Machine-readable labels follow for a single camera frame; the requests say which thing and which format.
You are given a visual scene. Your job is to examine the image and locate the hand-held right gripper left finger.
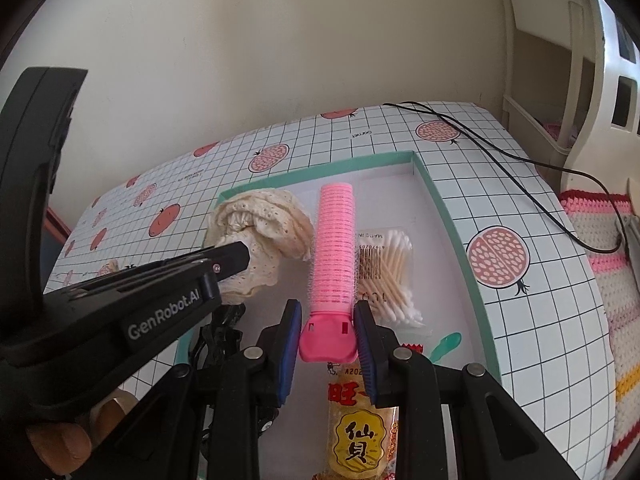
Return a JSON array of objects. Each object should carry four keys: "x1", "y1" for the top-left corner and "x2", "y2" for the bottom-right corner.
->
[{"x1": 127, "y1": 299, "x2": 303, "y2": 480}]

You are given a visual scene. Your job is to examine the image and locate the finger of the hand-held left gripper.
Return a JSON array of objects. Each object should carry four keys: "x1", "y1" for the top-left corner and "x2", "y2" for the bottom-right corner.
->
[{"x1": 69, "y1": 241, "x2": 251, "y2": 299}]

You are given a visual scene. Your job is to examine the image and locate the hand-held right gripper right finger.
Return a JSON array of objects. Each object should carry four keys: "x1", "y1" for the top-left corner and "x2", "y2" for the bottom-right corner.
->
[{"x1": 352, "y1": 301, "x2": 583, "y2": 480}]

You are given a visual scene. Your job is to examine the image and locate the cream perforated cloth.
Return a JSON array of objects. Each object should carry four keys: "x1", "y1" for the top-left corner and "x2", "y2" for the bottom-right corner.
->
[{"x1": 206, "y1": 188, "x2": 316, "y2": 306}]

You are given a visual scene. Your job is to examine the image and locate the cotton swab pack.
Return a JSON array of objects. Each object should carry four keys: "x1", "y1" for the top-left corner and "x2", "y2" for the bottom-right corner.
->
[{"x1": 354, "y1": 228, "x2": 434, "y2": 333}]

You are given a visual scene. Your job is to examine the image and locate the yellow rice cracker packet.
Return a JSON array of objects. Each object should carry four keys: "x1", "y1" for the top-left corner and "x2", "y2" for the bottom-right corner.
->
[{"x1": 312, "y1": 341, "x2": 427, "y2": 480}]

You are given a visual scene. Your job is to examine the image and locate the pink hair roller clip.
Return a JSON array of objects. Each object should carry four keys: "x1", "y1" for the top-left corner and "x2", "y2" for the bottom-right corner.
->
[{"x1": 298, "y1": 183, "x2": 362, "y2": 364}]

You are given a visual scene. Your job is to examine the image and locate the white box with teal rim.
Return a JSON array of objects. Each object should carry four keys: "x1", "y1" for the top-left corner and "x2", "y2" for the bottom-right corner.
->
[{"x1": 172, "y1": 150, "x2": 502, "y2": 480}]

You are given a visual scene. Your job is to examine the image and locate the person's left hand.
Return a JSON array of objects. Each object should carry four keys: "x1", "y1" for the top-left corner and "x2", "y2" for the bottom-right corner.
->
[{"x1": 25, "y1": 389, "x2": 140, "y2": 477}]

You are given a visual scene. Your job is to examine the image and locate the black monster figure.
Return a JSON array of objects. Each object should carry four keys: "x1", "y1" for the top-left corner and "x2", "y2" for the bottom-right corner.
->
[{"x1": 190, "y1": 302, "x2": 279, "y2": 436}]

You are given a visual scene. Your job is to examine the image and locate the green translucent toy figure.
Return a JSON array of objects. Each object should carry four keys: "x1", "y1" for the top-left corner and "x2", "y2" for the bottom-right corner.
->
[{"x1": 429, "y1": 332, "x2": 462, "y2": 364}]

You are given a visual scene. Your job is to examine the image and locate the pink leaning board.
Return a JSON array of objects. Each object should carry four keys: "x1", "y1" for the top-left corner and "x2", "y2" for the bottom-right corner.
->
[{"x1": 45, "y1": 204, "x2": 74, "y2": 242}]

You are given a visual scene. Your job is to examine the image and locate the striped crocheted blanket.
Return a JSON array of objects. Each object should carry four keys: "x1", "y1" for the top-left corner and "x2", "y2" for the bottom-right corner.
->
[{"x1": 559, "y1": 189, "x2": 640, "y2": 463}]

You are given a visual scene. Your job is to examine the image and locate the cream wooden bunk bed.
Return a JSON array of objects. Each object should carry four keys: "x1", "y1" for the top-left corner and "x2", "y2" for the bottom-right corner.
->
[{"x1": 497, "y1": 0, "x2": 640, "y2": 197}]

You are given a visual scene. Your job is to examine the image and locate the black cable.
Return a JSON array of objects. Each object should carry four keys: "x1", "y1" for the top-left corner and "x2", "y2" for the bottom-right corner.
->
[{"x1": 382, "y1": 102, "x2": 637, "y2": 256}]

